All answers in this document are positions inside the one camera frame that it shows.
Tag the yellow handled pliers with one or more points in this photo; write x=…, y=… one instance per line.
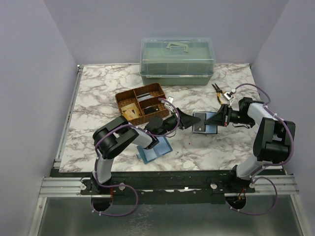
x=219, y=92

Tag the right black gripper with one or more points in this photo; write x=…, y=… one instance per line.
x=222, y=117

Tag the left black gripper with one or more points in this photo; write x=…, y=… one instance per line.
x=186, y=121

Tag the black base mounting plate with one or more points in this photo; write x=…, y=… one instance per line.
x=167, y=187

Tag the blue plastic card sleeve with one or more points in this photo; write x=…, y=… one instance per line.
x=159, y=150

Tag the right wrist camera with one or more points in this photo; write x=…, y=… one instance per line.
x=229, y=96

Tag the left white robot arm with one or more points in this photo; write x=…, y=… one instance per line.
x=114, y=137

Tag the gold cards in tray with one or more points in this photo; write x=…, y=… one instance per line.
x=130, y=111

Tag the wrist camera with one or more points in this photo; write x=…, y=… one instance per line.
x=168, y=104
x=229, y=96

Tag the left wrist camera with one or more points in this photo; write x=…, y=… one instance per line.
x=168, y=104

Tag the brown wicker divided tray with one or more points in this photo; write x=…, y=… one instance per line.
x=130, y=96

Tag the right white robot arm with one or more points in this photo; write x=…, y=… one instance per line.
x=273, y=145

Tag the dark credit card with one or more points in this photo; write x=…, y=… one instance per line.
x=150, y=110

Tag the green clear-lid storage box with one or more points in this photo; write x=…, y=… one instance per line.
x=177, y=61

